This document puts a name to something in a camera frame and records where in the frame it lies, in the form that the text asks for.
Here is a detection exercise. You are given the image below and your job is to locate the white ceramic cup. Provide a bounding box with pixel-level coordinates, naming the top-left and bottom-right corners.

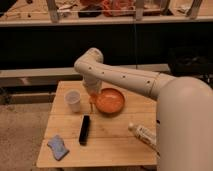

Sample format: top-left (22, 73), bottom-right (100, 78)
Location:
top-left (64, 90), bottom-right (81, 113)

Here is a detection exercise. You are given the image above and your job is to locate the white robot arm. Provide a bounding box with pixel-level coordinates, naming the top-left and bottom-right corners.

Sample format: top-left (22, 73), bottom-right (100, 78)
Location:
top-left (74, 48), bottom-right (213, 171)

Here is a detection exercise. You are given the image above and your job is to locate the long metal shelf rail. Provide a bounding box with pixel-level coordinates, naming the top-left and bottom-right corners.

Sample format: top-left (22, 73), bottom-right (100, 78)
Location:
top-left (0, 64), bottom-right (170, 87)

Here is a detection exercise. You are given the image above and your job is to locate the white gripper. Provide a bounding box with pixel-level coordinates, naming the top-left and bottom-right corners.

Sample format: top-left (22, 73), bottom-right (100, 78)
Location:
top-left (82, 77), bottom-right (102, 95)

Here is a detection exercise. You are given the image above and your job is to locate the wooden slat table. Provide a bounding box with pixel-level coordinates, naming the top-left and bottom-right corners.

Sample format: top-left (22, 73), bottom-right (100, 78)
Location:
top-left (37, 81), bottom-right (156, 168)

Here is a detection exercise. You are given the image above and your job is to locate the orange round bowl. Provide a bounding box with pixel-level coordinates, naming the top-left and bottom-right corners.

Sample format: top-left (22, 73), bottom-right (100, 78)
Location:
top-left (95, 88), bottom-right (125, 114)

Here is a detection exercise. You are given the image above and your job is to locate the blue sponge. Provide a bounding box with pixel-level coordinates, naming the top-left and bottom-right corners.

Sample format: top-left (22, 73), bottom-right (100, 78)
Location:
top-left (47, 135), bottom-right (69, 161)

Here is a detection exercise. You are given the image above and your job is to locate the white plastic bottle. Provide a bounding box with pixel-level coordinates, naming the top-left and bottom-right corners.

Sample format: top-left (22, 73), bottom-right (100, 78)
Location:
top-left (128, 123), bottom-right (156, 150)

